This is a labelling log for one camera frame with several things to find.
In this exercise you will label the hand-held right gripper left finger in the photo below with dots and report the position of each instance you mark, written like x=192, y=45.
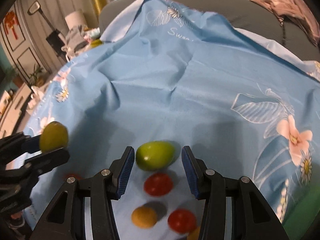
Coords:
x=125, y=172

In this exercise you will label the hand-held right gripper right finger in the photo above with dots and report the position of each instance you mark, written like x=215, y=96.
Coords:
x=190, y=172

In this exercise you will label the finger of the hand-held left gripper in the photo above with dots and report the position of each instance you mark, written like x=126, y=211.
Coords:
x=31, y=144
x=50, y=158

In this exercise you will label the small yellow-green jujube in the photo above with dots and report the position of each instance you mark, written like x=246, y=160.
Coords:
x=53, y=136

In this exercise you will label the red tomato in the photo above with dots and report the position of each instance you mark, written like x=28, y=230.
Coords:
x=75, y=175
x=158, y=184
x=181, y=220

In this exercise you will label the green mango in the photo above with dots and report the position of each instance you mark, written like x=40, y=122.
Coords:
x=155, y=155

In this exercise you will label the white low cabinet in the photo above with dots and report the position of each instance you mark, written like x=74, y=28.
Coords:
x=15, y=107

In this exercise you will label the small orange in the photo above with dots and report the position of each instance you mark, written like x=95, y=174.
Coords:
x=144, y=217
x=194, y=234

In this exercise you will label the potted plant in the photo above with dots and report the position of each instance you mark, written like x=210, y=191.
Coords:
x=36, y=73

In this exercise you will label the blue floral cloth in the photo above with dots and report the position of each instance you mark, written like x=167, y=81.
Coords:
x=175, y=80

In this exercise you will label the pile of clothes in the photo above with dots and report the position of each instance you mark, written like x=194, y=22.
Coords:
x=80, y=37

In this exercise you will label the red paper door decoration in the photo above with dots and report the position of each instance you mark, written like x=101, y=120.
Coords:
x=11, y=23

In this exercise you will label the grey sofa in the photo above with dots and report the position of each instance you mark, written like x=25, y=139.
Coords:
x=250, y=12

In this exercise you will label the pink clothing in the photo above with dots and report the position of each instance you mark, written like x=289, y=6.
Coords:
x=287, y=7

